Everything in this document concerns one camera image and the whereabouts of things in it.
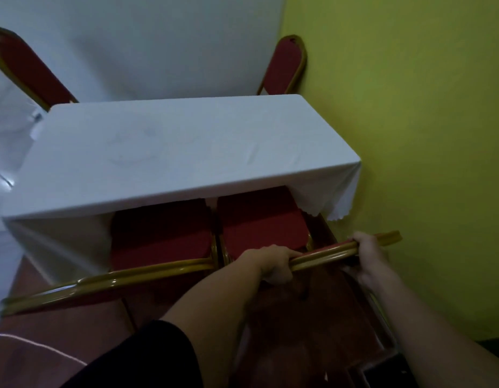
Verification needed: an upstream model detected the person's left hand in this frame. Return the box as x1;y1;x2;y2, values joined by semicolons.
238;244;304;286

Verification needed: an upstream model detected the person's right hand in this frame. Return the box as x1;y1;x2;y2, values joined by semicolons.
340;231;392;292

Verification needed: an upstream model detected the red chair with gold frame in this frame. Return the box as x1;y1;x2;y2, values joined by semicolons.
0;25;79;112
256;34;308;96
0;198;218;336
215;186;403;388

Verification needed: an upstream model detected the person's right forearm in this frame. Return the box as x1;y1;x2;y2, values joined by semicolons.
368;267;499;388

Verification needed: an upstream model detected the person's left forearm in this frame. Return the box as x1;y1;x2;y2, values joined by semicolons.
160;254;266;388

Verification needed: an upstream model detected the dark box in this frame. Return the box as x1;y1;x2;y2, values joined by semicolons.
348;351;420;388

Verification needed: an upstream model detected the white tablecloth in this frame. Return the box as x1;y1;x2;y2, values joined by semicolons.
1;94;362;285

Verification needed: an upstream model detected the black sleeve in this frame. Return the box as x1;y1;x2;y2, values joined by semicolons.
60;319;205;388

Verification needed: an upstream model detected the white drape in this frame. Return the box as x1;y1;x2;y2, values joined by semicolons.
0;60;46;332

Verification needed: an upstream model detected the white cable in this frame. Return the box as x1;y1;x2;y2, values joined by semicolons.
0;333;88;367

